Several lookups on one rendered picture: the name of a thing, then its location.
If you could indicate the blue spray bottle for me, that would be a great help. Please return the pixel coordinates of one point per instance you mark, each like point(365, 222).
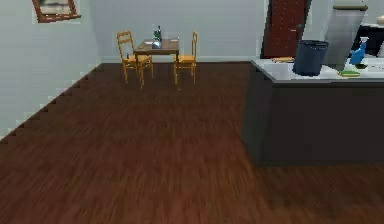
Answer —
point(358, 55)

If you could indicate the yellow wooden chair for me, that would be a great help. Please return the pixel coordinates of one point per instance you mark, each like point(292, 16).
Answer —
point(186, 59)
point(133, 60)

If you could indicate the brown wooden dining table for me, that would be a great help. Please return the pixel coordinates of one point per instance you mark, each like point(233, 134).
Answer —
point(160, 47)

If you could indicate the green plant in glass vase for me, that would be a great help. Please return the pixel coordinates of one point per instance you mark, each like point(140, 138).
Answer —
point(157, 38)

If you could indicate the orange flat utensil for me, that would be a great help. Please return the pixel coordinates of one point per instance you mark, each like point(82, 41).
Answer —
point(282, 59)

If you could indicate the dark red room door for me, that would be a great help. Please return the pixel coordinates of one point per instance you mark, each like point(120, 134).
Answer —
point(285, 28)

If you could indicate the dark kitchen counter island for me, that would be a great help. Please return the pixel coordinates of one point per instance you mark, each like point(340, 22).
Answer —
point(320, 116)

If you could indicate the dark blue bin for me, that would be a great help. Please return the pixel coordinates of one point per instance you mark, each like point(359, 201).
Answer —
point(310, 57)

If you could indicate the green sponge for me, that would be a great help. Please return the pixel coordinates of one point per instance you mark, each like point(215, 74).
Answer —
point(349, 73)

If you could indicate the grey fridge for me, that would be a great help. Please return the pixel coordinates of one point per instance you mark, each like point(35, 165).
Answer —
point(343, 36)

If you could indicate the brown framed wall picture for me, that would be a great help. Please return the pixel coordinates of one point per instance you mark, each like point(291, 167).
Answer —
point(55, 10)

